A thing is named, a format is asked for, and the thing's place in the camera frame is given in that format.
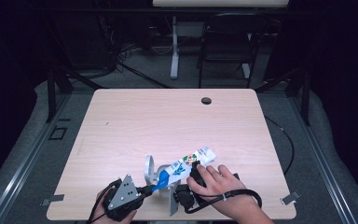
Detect white and blue pouch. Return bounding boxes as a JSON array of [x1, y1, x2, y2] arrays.
[[151, 147, 217, 192]]

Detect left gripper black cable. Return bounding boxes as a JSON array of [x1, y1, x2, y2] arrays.
[[87, 178, 123, 224]]

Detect person's right hand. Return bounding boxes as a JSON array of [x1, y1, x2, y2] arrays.
[[186, 163, 256, 220]]

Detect black metal stand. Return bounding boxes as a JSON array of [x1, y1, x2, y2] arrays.
[[45, 62, 106, 124], [255, 66, 311, 127]]

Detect black floor outlet frame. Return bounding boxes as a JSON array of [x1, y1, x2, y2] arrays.
[[48, 125, 68, 141]]

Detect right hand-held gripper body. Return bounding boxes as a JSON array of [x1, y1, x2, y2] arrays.
[[168, 183, 206, 217]]

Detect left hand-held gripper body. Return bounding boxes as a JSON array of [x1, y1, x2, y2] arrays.
[[103, 174, 145, 222]]

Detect grey tape strip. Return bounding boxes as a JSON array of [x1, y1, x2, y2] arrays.
[[40, 194, 65, 207], [280, 190, 302, 205]]

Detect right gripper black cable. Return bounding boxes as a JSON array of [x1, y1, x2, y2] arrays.
[[185, 189, 263, 215]]

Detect black folding chair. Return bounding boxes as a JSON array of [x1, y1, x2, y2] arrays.
[[197, 12, 269, 89]]

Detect aluminium floor rail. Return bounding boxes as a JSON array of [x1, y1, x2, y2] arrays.
[[0, 92, 73, 224], [287, 96, 358, 224]]

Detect clear container with white lid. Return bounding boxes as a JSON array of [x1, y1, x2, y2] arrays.
[[144, 154, 182, 199]]

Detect person's left hand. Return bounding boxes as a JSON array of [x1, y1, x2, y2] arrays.
[[92, 189, 138, 224]]

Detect bundle of black floor cables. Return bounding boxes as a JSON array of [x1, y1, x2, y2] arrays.
[[115, 43, 175, 90]]

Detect black floor cable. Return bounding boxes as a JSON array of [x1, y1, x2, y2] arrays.
[[264, 115, 296, 176]]

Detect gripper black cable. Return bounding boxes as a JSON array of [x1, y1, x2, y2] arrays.
[[87, 178, 123, 224], [185, 189, 263, 215]]

